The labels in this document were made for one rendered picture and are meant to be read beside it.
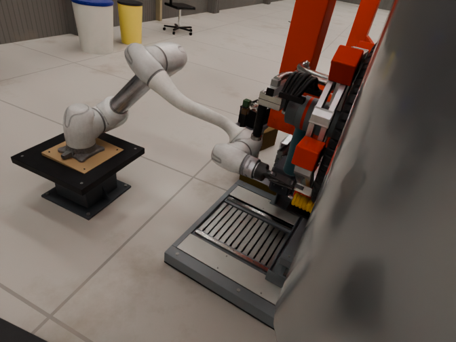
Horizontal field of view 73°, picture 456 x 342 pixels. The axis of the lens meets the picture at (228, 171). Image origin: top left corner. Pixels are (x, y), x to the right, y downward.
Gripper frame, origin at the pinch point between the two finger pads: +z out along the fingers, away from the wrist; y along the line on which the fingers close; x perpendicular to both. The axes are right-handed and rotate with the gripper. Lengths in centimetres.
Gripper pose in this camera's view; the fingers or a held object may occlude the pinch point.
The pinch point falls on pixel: (303, 189)
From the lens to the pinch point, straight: 123.2
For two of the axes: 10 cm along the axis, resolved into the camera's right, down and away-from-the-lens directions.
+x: 4.5, -8.9, 1.3
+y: -2.6, -2.6, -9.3
